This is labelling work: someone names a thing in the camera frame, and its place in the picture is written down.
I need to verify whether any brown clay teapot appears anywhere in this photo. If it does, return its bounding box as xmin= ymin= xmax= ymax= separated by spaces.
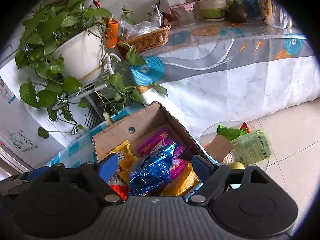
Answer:
xmin=221 ymin=1 xmax=248 ymax=23

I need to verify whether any white refrigerator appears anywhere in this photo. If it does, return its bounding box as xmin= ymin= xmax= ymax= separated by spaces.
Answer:
xmin=0 ymin=42 xmax=96 ymax=170

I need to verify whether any yellow snack packet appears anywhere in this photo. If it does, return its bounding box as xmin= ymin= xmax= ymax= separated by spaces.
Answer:
xmin=106 ymin=140 xmax=138 ymax=185

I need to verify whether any yellow orange snack bag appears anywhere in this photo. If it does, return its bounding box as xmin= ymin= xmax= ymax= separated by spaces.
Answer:
xmin=160 ymin=163 xmax=200 ymax=196

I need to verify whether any blue checkered tablecloth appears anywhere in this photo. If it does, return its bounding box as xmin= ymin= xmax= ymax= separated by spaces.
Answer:
xmin=46 ymin=103 xmax=144 ymax=168

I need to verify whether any wicker basket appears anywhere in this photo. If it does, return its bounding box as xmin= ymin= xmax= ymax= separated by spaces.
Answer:
xmin=118 ymin=17 xmax=172 ymax=53

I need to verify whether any white plant pot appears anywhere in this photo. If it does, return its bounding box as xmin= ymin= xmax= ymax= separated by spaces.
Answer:
xmin=52 ymin=26 xmax=104 ymax=86

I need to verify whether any cardboard box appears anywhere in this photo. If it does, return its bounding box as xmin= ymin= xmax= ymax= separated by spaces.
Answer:
xmin=92 ymin=101 xmax=216 ymax=164

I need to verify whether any purple snack packet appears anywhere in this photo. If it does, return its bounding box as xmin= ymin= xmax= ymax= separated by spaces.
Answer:
xmin=137 ymin=126 xmax=188 ymax=180

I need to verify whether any pothos plant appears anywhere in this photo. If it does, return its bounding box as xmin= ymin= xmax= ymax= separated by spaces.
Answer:
xmin=15 ymin=0 xmax=169 ymax=139

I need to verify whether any patterned white tablecloth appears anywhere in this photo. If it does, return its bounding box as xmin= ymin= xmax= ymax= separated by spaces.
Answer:
xmin=130 ymin=21 xmax=319 ymax=136

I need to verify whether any shiny blue snack bag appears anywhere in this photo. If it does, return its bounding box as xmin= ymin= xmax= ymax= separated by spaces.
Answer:
xmin=129 ymin=142 xmax=178 ymax=196

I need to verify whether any green plastic bag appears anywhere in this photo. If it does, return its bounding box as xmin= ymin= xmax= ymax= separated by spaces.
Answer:
xmin=217 ymin=122 xmax=273 ymax=166

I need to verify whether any orange red snack packet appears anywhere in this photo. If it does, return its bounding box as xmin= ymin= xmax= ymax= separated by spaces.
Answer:
xmin=107 ymin=166 xmax=129 ymax=201

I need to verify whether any white metal plant stand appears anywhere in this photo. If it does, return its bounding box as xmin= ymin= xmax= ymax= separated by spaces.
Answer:
xmin=52 ymin=53 xmax=123 ymax=131

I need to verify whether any orange cup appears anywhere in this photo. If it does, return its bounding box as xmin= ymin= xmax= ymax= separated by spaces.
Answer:
xmin=106 ymin=20 xmax=119 ymax=48

